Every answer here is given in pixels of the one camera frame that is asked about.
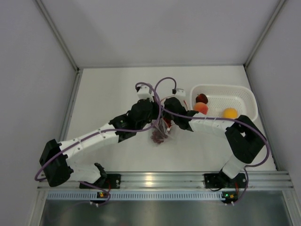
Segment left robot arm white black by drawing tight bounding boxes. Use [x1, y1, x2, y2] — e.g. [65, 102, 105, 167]
[39, 98, 162, 188]

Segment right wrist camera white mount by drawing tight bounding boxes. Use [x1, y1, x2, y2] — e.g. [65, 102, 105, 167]
[172, 88, 186, 98]

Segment clear zip top bag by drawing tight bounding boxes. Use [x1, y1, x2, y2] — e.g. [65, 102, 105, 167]
[150, 95, 189, 147]

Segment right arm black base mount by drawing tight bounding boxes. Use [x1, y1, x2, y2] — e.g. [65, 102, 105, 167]
[204, 172, 247, 189]

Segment white perforated plastic basket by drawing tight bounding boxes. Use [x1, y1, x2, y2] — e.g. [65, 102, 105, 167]
[190, 84, 258, 121]

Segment aluminium mounting rail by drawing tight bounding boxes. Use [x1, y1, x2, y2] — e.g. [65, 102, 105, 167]
[37, 171, 293, 190]

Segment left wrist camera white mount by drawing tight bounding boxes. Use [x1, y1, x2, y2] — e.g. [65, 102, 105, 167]
[136, 85, 154, 102]

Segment purple fake grapes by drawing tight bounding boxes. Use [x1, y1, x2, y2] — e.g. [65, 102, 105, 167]
[150, 129, 168, 144]

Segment purple cable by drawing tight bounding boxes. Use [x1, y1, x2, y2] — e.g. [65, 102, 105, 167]
[154, 77, 270, 208]
[34, 82, 165, 208]

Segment yellow fake peach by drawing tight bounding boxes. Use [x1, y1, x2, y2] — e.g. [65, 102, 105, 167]
[222, 108, 238, 119]

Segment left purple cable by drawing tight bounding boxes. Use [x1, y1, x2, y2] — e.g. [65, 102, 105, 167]
[34, 82, 165, 208]

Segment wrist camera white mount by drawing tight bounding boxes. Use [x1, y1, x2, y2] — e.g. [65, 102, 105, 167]
[136, 85, 154, 102]
[172, 88, 186, 98]

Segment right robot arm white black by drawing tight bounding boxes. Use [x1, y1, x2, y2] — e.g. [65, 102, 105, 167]
[163, 97, 270, 187]

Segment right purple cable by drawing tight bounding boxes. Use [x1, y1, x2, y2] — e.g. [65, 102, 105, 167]
[154, 77, 270, 208]

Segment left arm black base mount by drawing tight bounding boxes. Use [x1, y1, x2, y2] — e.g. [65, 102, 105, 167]
[79, 173, 121, 190]

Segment dark red fake apple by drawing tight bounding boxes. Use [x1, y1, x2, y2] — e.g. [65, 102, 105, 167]
[195, 94, 208, 104]

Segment white slotted cable duct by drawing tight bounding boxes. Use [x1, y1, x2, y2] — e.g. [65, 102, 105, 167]
[47, 190, 238, 201]

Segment orange fake peach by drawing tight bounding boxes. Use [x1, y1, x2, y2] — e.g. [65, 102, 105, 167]
[193, 102, 208, 115]

